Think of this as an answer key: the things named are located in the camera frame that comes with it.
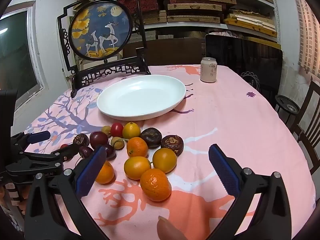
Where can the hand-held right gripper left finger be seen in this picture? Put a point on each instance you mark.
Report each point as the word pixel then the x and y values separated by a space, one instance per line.
pixel 91 172

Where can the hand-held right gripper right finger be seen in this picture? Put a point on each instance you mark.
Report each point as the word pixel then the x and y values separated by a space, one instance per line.
pixel 223 172

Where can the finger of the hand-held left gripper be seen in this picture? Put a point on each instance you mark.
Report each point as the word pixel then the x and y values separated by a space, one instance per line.
pixel 70 151
pixel 37 137

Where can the red cherry tomato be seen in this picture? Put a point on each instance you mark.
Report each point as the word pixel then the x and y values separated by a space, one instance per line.
pixel 116 129
pixel 64 145

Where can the orange mandarin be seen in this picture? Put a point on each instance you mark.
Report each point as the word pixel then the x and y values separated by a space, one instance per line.
pixel 106 173
pixel 136 147
pixel 155 185

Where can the dark red cherry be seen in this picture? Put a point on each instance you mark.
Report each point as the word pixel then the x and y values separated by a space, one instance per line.
pixel 85 151

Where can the dark brown water chestnut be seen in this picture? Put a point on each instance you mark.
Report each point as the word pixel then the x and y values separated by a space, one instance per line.
pixel 150 137
pixel 172 145
pixel 81 140

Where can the dark red plum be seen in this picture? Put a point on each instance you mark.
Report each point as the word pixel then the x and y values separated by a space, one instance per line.
pixel 110 152
pixel 98 139

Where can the tan longan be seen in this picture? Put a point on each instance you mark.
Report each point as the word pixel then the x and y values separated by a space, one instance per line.
pixel 106 130
pixel 117 142

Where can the yellow plum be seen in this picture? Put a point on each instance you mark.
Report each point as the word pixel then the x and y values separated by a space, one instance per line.
pixel 137 167
pixel 131 130
pixel 164 160

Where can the white plate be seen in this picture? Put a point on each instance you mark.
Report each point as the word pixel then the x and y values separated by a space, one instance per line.
pixel 140 97

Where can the person's right hand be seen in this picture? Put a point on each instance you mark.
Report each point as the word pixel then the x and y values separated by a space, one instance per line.
pixel 170 230

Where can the pink printed tablecloth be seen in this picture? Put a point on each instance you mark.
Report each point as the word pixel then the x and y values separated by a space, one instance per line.
pixel 225 120

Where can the window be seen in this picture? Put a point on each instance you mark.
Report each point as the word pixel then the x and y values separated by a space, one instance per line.
pixel 12 55

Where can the dark wooden chair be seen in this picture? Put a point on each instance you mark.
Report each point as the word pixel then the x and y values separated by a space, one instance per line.
pixel 306 135

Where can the round black metal stand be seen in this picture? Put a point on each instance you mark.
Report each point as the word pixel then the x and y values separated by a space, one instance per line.
pixel 287 105

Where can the pale pink drink can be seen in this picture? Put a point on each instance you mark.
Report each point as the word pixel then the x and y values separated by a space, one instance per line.
pixel 208 70

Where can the black flat panel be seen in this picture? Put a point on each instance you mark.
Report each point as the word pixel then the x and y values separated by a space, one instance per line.
pixel 240 55

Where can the deer picture screen black stand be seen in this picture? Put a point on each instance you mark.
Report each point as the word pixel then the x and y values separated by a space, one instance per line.
pixel 100 30

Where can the white metal shelf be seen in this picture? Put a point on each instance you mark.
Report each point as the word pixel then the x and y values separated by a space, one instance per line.
pixel 190 25

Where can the shelf of flat boxes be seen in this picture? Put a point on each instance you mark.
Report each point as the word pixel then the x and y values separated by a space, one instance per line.
pixel 195 6

